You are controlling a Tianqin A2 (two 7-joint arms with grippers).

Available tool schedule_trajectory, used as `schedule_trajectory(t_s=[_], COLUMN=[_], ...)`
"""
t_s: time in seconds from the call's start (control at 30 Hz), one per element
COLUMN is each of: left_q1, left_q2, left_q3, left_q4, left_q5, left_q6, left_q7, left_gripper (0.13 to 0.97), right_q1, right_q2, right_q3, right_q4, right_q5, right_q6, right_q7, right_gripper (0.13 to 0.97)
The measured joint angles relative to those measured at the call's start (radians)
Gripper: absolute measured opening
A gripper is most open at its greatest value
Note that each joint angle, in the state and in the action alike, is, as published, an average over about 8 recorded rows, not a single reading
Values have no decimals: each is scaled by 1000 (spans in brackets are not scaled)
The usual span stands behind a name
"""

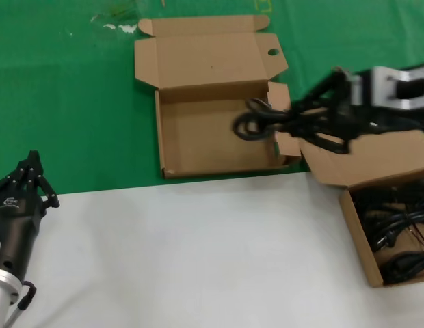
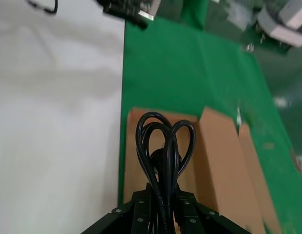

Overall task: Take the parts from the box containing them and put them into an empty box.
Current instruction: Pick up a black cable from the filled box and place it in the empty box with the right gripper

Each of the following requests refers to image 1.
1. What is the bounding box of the left arm connector cable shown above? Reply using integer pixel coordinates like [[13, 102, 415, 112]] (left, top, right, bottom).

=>
[[2, 279, 38, 328]]

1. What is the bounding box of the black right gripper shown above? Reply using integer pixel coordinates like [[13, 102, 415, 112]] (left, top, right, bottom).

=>
[[289, 66, 370, 156]]

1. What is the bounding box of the cardboard box with holed flaps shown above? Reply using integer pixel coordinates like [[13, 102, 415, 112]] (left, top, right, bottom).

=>
[[133, 14, 302, 179]]

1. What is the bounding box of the white torn tape scrap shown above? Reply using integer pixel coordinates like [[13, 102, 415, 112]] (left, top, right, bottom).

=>
[[103, 23, 139, 35]]

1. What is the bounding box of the clear plastic wrap scrap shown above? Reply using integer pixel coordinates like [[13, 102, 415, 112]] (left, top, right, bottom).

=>
[[90, 5, 140, 23]]

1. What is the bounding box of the black power cable bundle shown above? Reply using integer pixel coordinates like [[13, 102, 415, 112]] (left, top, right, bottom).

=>
[[352, 184, 424, 253], [231, 98, 331, 142], [382, 251, 424, 285]]

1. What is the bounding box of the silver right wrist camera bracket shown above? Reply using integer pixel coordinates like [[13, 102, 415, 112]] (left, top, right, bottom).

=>
[[348, 66, 424, 111]]

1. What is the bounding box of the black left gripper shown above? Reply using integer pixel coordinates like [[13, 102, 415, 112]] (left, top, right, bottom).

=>
[[0, 150, 61, 274]]

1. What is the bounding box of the green table cloth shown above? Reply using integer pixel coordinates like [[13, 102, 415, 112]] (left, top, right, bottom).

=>
[[0, 0, 424, 197]]

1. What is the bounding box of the open cardboard mailer box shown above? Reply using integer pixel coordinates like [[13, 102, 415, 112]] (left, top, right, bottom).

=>
[[298, 112, 424, 288]]

